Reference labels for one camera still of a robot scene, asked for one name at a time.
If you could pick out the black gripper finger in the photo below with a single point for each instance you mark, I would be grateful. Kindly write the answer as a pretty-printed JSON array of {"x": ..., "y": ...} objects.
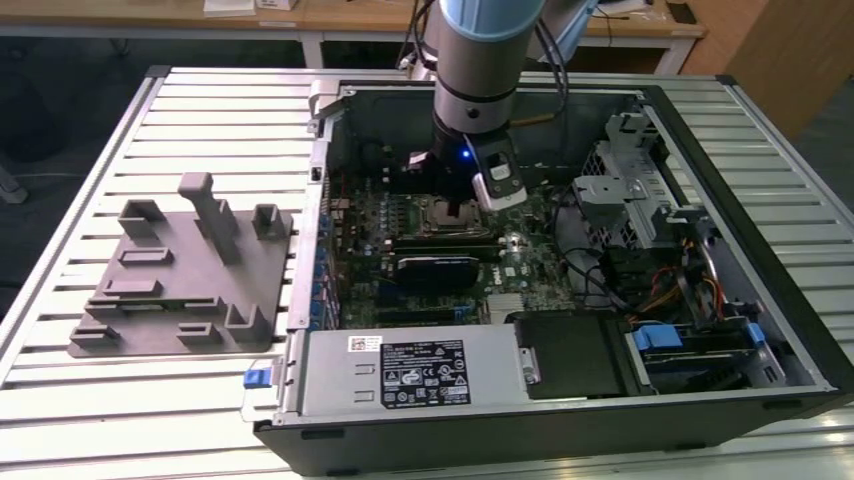
[
  {"x": 468, "y": 207},
  {"x": 454, "y": 209}
]

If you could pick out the silver topped CPU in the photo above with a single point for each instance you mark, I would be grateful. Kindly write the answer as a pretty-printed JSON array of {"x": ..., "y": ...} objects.
[{"x": 441, "y": 216}]

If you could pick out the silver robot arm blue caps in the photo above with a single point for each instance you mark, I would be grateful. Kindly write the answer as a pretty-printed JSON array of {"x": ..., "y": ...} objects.
[{"x": 477, "y": 75}]

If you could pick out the CPU socket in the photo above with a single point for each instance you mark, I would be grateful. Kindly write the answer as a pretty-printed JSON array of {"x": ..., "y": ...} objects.
[{"x": 461, "y": 233}]

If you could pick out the bank of four RAM slots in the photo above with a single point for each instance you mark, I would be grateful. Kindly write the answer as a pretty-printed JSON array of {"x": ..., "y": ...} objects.
[
  {"x": 401, "y": 180},
  {"x": 448, "y": 247}
]

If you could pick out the black graphics card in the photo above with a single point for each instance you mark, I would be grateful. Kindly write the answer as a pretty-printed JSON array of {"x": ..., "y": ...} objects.
[{"x": 437, "y": 274}]

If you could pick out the silver finned heatsink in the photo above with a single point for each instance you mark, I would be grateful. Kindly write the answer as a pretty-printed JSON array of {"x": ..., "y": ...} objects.
[{"x": 505, "y": 309}]

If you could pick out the perforated metal drive cage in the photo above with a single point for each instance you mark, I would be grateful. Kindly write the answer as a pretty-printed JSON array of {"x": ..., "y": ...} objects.
[{"x": 610, "y": 192}]

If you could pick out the green motherboard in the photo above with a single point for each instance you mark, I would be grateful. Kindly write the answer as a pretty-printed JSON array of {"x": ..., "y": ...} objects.
[{"x": 544, "y": 300}]

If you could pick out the black expansion slot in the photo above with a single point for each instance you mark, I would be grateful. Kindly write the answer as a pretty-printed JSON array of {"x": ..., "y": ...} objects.
[{"x": 414, "y": 316}]

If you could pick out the silver power supply box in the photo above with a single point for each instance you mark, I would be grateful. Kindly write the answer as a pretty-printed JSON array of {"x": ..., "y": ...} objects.
[{"x": 334, "y": 370}]

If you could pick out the hard disk in blue carrier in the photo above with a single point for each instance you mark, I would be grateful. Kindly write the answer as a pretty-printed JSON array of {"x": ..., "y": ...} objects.
[{"x": 656, "y": 340}]

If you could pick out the small white labelled box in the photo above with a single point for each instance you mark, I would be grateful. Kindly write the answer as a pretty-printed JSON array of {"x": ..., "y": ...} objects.
[{"x": 275, "y": 4}]

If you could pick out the grey parts rack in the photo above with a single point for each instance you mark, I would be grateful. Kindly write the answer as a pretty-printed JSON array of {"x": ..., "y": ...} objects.
[{"x": 187, "y": 285}]

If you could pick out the blue case latch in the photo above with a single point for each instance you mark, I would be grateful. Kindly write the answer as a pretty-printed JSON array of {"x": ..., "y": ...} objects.
[{"x": 259, "y": 379}]

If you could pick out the black phone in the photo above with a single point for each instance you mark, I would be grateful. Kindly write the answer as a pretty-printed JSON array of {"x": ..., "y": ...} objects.
[{"x": 681, "y": 12}]

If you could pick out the black and silver PC case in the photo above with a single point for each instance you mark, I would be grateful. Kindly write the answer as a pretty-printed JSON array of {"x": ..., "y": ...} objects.
[{"x": 468, "y": 440}]

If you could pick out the brown wooden cabinet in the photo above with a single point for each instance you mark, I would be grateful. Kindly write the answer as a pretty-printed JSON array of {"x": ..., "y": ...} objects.
[{"x": 788, "y": 50}]

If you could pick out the light wooden desk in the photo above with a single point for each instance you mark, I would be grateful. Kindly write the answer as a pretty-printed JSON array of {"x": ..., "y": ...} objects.
[{"x": 101, "y": 17}]

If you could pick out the grey chair base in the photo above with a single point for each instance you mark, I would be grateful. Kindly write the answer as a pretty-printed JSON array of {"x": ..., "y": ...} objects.
[{"x": 13, "y": 192}]

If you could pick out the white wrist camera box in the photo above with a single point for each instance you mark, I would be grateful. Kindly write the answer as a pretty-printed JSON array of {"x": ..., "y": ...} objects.
[{"x": 504, "y": 192}]

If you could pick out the grey corner bracket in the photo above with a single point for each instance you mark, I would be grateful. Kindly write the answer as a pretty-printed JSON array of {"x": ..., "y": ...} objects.
[{"x": 328, "y": 91}]

